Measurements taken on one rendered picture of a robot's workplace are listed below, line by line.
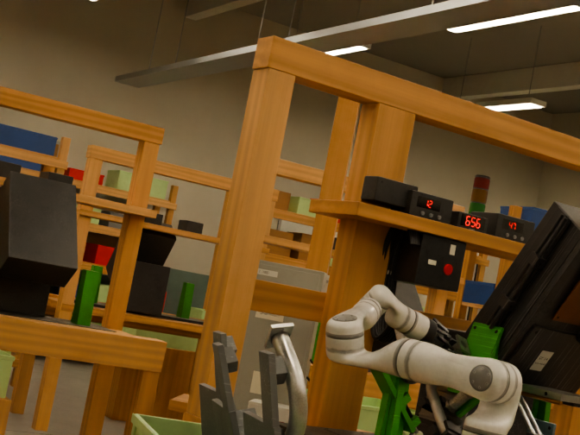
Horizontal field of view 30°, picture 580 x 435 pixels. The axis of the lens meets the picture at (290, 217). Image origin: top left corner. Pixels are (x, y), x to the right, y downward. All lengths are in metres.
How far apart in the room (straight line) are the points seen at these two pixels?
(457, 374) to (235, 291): 0.83
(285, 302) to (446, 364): 0.89
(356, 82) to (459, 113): 0.40
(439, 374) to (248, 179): 0.88
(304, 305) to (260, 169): 0.46
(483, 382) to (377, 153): 1.08
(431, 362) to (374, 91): 1.06
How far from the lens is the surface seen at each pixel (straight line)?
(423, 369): 2.40
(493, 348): 3.02
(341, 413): 3.20
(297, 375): 1.75
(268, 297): 3.11
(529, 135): 3.58
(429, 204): 3.20
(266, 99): 2.99
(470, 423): 2.33
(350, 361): 2.55
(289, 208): 10.78
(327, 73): 3.10
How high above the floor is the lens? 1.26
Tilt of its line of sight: 4 degrees up
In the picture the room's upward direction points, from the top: 11 degrees clockwise
